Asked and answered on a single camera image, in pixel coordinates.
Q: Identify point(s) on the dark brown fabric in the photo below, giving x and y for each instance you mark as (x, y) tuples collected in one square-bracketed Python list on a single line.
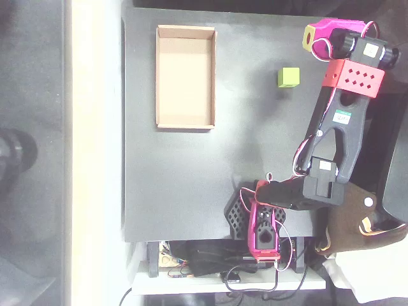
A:
[(392, 19)]

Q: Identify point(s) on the white cloth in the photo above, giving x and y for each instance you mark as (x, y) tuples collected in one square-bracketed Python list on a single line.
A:
[(369, 274)]

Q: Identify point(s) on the brown felt bag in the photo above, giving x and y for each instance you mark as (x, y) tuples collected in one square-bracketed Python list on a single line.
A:
[(347, 223)]

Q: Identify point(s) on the green cube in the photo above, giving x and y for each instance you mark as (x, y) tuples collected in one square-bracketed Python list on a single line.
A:
[(288, 77)]

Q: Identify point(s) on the black perforated arm base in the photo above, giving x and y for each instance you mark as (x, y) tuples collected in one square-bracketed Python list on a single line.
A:
[(236, 216)]

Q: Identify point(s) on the black chair part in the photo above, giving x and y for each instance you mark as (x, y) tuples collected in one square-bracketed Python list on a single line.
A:
[(395, 178)]

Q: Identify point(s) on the light wooden plate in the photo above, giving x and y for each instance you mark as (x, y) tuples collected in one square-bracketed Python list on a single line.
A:
[(165, 260)]

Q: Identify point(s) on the cardboard box tray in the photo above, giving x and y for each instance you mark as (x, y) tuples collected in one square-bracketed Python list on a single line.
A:
[(185, 79)]

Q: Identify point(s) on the white shelf board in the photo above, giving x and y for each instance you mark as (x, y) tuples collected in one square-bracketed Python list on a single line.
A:
[(191, 283)]

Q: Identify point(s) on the magenta gripper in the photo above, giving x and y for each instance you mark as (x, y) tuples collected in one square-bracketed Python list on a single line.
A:
[(324, 30)]

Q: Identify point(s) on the small black adapter plug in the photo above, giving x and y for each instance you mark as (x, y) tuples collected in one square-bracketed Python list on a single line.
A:
[(234, 278)]

